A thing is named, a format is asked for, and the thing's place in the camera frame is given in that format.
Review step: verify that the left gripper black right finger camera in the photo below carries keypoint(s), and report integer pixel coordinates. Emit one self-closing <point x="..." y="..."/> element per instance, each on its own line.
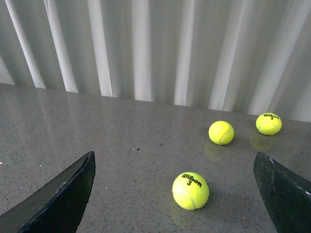
<point x="286" y="195"/>

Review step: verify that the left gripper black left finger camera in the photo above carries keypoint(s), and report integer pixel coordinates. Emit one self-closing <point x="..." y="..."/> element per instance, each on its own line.
<point x="57" y="207"/>

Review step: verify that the tennis ball by curtain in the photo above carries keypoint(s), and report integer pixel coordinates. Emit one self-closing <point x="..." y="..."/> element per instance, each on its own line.
<point x="268" y="124"/>

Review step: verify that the tennis ball plain seam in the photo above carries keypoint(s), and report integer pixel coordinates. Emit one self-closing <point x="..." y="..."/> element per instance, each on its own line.
<point x="221" y="132"/>

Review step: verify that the tennis ball near left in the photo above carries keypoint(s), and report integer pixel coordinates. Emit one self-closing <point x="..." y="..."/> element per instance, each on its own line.
<point x="190" y="191"/>

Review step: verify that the white pleated curtain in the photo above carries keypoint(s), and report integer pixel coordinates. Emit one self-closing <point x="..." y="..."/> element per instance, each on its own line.
<point x="245" y="56"/>

